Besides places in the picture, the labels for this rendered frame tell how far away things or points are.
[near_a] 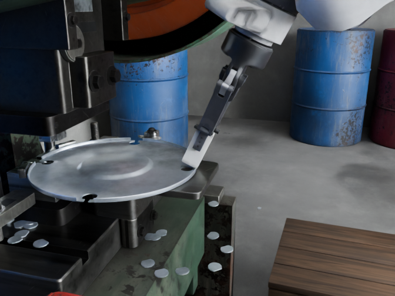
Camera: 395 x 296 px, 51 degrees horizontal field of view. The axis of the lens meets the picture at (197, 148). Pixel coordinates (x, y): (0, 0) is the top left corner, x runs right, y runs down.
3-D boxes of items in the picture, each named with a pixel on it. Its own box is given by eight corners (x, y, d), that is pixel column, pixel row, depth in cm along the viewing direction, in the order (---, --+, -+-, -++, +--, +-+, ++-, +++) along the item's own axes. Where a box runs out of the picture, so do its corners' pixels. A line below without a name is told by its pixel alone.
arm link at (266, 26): (297, 15, 65) (280, 47, 67) (226, -20, 66) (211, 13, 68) (295, 16, 53) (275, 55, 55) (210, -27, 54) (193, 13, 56)
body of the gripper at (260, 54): (273, 50, 59) (243, 106, 62) (276, 45, 67) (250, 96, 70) (226, 26, 59) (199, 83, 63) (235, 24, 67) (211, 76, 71)
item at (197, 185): (218, 225, 79) (220, 159, 75) (199, 266, 67) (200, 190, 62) (100, 209, 86) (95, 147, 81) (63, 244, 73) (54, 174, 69)
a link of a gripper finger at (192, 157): (214, 134, 69) (213, 135, 69) (197, 168, 72) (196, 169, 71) (198, 125, 69) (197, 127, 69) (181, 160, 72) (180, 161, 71)
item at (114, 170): (-9, 197, 61) (-10, 192, 61) (70, 138, 88) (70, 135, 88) (184, 208, 58) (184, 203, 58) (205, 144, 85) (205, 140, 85)
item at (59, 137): (70, 135, 77) (67, 115, 75) (54, 143, 72) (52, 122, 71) (54, 134, 77) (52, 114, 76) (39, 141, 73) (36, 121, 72)
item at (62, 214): (116, 180, 86) (115, 166, 85) (62, 227, 68) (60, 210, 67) (49, 172, 90) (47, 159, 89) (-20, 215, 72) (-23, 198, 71)
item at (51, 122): (112, 120, 82) (110, 92, 80) (53, 152, 64) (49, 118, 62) (42, 114, 86) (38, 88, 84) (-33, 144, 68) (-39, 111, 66)
